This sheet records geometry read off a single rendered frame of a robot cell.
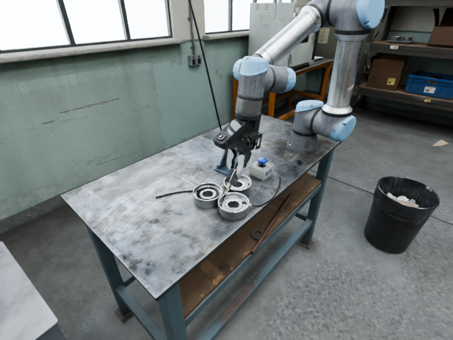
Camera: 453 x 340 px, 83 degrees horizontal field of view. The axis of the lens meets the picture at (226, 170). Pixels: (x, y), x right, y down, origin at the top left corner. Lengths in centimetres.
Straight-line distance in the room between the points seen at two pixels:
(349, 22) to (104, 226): 103
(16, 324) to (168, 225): 46
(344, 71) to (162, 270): 90
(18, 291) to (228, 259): 67
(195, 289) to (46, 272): 124
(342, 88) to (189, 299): 94
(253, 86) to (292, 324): 124
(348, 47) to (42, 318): 125
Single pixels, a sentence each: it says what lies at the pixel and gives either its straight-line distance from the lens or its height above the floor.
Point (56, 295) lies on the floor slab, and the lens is 190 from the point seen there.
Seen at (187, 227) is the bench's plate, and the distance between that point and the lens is 84.
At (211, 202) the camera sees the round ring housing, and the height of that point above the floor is 83.
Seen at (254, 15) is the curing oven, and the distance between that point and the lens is 323.
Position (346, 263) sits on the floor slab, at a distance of 191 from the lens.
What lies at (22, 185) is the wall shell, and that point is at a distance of 237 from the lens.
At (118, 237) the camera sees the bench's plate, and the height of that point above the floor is 80.
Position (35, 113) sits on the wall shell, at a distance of 222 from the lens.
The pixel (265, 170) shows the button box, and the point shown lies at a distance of 102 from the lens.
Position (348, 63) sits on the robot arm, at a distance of 108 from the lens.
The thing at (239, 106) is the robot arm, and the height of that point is 115.
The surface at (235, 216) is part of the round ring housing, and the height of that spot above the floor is 82.
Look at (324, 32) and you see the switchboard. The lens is 469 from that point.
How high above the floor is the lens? 139
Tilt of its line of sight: 32 degrees down
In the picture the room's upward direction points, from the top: straight up
